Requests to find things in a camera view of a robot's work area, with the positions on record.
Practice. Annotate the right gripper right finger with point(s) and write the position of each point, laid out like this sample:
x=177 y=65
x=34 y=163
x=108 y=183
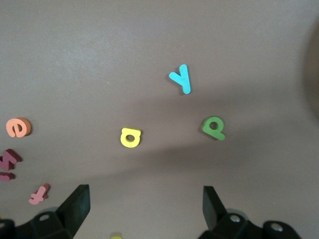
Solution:
x=214 y=214

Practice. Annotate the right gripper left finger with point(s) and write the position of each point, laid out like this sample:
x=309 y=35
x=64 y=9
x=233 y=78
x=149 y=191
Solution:
x=74 y=209

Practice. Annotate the yellow letter a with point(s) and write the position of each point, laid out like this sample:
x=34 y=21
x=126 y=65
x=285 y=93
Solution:
x=124 y=143

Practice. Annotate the green letter p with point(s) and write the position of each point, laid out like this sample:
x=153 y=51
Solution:
x=205 y=128

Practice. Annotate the teal letter y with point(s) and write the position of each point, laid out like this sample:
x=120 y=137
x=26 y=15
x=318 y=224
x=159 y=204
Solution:
x=184 y=82

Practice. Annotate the pink letter f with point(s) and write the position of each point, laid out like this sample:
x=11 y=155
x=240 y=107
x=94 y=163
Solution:
x=38 y=195

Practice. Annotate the yellow letter s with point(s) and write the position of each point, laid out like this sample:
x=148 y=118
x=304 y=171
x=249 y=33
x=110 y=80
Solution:
x=116 y=236

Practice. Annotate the maroon letter z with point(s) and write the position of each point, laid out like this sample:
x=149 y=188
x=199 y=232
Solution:
x=8 y=159

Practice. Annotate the orange letter e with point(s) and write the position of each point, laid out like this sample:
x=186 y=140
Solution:
x=10 y=129

